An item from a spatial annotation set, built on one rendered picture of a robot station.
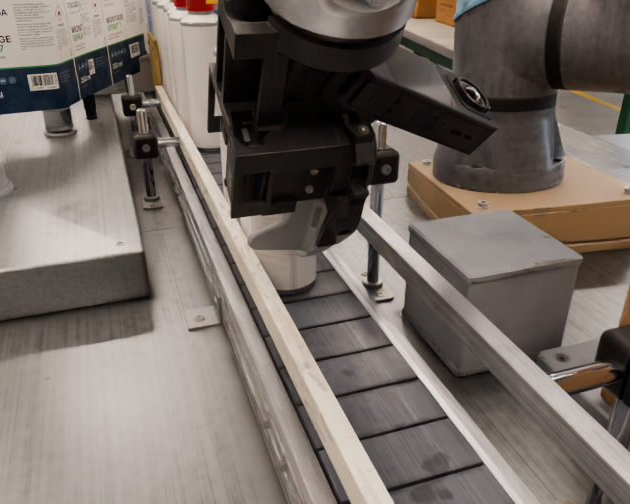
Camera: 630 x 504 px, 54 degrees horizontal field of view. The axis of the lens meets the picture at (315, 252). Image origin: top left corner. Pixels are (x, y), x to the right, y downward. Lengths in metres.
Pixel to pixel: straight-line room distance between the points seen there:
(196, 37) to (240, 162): 0.50
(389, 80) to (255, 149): 0.08
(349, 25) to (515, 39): 0.43
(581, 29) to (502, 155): 0.14
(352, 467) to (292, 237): 0.17
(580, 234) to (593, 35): 0.20
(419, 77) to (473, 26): 0.35
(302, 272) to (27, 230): 0.29
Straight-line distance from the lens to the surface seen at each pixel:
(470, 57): 0.71
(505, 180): 0.70
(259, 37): 0.29
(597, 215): 0.71
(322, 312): 0.47
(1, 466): 0.47
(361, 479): 0.30
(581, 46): 0.67
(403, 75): 0.34
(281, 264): 0.48
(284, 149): 0.32
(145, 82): 1.18
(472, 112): 0.38
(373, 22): 0.28
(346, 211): 0.36
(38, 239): 0.64
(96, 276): 0.59
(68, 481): 0.44
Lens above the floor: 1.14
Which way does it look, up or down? 27 degrees down
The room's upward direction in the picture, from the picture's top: straight up
